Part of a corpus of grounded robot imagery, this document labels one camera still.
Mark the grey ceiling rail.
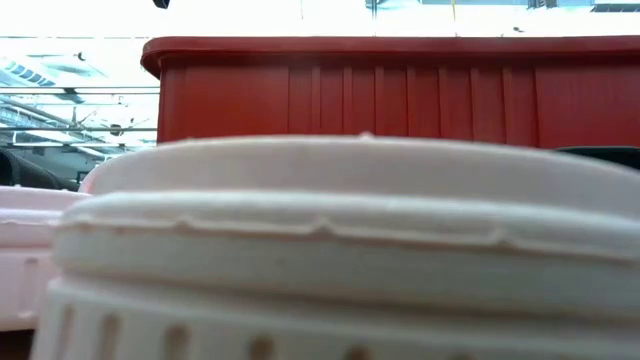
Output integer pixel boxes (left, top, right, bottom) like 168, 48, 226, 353
0, 126, 159, 133

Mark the large red plastic bin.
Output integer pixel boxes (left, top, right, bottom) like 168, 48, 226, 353
140, 34, 640, 150

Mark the pink plastic tray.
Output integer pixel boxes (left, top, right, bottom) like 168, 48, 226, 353
0, 184, 94, 332

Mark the ceiling vent grille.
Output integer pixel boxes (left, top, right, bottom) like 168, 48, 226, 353
592, 2, 640, 13

